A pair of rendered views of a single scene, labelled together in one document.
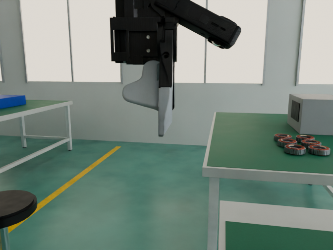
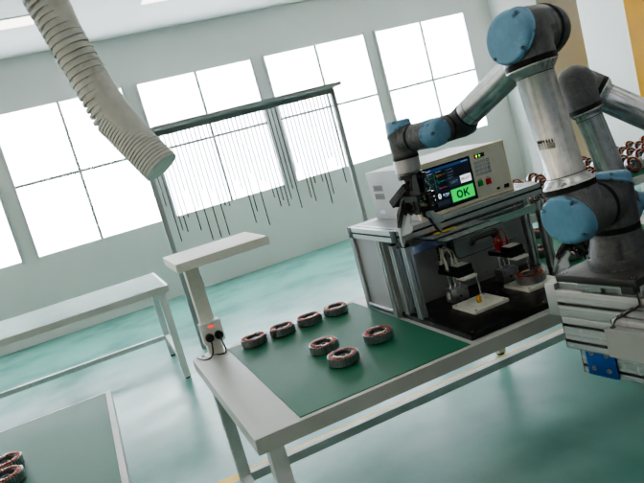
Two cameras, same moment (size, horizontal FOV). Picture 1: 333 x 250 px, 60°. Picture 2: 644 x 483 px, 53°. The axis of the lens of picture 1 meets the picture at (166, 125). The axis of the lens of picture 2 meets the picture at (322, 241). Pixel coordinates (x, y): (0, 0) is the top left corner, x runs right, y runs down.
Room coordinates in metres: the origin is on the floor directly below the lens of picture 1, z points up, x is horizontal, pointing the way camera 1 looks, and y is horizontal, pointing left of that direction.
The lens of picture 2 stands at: (1.59, 1.45, 1.53)
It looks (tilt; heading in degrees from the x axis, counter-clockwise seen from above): 9 degrees down; 239
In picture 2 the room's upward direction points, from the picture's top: 15 degrees counter-clockwise
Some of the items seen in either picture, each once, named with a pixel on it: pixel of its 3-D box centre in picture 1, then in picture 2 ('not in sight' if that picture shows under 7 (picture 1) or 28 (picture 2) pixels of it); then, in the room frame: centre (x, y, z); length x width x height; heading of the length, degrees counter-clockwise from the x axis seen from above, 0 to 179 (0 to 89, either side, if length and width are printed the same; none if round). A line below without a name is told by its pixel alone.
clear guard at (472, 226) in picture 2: not in sight; (459, 238); (0.00, -0.27, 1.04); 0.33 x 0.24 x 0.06; 79
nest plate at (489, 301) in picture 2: not in sight; (479, 303); (-0.01, -0.26, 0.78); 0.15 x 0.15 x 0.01; 79
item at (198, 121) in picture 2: not in sight; (268, 213); (-1.02, -3.74, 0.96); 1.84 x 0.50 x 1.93; 169
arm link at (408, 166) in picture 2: not in sight; (408, 166); (0.39, 0.02, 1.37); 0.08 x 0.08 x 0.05
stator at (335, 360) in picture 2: not in sight; (343, 356); (0.53, -0.40, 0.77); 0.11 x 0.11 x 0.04
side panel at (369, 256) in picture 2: not in sight; (376, 275); (0.11, -0.70, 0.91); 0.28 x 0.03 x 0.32; 79
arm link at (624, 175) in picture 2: not in sight; (607, 197); (0.23, 0.50, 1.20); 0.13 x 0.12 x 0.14; 5
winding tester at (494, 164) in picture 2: not in sight; (436, 180); (-0.21, -0.55, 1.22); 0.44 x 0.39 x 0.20; 169
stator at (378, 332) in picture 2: not in sight; (378, 334); (0.34, -0.45, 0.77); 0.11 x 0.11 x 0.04
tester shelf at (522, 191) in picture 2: not in sight; (441, 210); (-0.19, -0.56, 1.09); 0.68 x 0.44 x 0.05; 169
